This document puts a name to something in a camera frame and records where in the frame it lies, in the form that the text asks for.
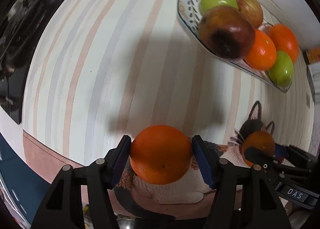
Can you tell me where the dark orange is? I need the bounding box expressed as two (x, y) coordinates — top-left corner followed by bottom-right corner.
(241, 130), (275, 167)

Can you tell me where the green apple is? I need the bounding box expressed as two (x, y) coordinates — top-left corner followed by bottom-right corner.
(267, 50), (294, 87)
(199, 0), (239, 15)

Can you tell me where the small orange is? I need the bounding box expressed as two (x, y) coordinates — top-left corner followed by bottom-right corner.
(244, 29), (277, 71)

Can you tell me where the large orange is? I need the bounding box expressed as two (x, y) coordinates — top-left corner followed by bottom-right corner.
(265, 24), (299, 63)

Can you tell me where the dark red apple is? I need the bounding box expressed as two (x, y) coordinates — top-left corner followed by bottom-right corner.
(199, 5), (255, 60)

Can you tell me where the brownish yellow-red apple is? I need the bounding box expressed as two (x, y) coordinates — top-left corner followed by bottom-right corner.
(236, 0), (263, 28)

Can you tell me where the blue kitchen cabinet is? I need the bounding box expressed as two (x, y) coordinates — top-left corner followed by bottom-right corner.
(1, 136), (50, 223)

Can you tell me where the black phone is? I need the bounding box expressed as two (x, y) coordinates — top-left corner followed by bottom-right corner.
(306, 66), (315, 104)

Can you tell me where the black gas stove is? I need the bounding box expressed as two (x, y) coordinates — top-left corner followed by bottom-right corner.
(1, 0), (65, 124)

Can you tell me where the floral oval ceramic plate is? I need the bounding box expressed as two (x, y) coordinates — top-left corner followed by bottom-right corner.
(177, 0), (291, 93)

